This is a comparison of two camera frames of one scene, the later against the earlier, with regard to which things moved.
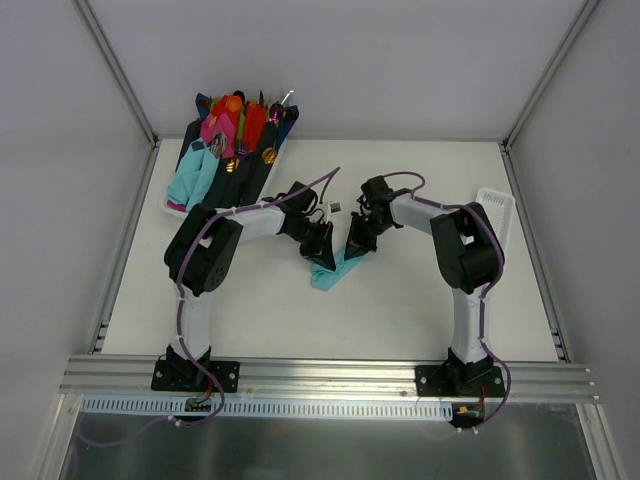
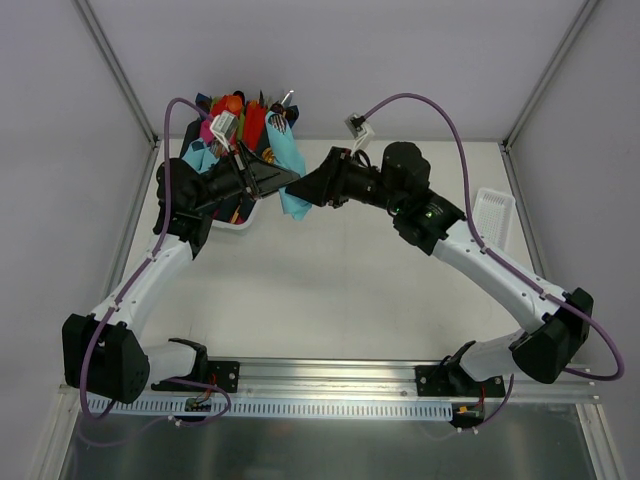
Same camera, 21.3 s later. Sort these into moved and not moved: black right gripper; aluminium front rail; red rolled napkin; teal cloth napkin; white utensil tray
Moved: black right gripper; teal cloth napkin
Not moved: red rolled napkin; white utensil tray; aluminium front rail
